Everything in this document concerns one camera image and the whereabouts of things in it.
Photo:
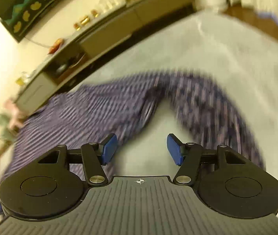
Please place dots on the plate of fruit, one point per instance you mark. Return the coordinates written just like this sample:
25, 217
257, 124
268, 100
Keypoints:
56, 46

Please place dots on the pink plastic chair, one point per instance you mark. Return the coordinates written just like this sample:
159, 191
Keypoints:
14, 115

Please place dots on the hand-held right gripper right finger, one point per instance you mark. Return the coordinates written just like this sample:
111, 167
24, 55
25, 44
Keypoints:
174, 149

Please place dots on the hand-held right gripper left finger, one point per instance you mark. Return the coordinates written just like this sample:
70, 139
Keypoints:
110, 149

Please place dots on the clear glass cup set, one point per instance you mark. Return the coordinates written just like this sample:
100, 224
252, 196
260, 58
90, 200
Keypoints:
108, 3

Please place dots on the blue plaid shirt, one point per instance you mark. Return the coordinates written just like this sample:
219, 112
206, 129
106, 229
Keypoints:
92, 107

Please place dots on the long grey sideboard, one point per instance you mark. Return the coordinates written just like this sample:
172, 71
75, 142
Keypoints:
109, 36

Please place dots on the yellow cup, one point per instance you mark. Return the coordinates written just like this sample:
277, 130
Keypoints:
20, 80

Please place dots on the wide gold jar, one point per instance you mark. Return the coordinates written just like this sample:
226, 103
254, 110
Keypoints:
85, 20

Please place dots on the green plastic chair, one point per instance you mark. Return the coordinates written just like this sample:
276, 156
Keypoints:
4, 129

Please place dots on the small gold jar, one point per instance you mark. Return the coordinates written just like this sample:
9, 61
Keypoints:
94, 13
77, 25

